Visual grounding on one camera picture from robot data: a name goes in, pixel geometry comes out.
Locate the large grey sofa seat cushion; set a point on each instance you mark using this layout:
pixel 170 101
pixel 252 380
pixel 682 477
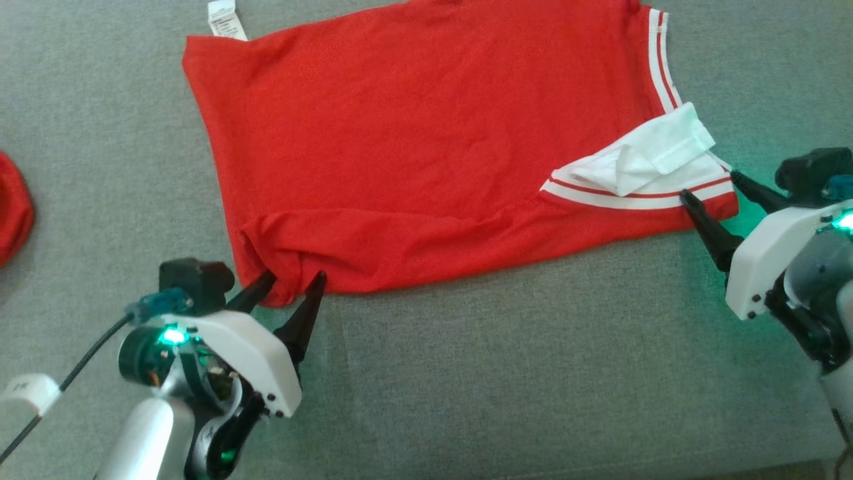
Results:
pixel 500 373

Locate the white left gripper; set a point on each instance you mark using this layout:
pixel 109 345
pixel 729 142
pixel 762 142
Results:
pixel 253 353

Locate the blue left camera connector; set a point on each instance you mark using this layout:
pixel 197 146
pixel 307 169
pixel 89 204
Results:
pixel 156 306

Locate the blue right camera connector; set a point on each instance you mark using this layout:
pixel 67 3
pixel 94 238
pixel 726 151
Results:
pixel 840 188

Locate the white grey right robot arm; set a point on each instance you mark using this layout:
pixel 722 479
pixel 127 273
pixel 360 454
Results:
pixel 823 273

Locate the blue camera connector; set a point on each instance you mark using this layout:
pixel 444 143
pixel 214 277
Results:
pixel 840 188
pixel 156 306

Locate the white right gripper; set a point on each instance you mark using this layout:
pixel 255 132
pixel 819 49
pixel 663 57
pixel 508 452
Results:
pixel 760 266

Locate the red jersey with white stripes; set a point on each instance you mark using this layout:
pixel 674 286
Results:
pixel 413 146

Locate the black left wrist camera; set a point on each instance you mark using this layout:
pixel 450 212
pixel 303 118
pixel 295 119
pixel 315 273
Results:
pixel 196 283

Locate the red shorts with white bands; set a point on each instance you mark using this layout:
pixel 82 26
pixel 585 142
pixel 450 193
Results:
pixel 13 206

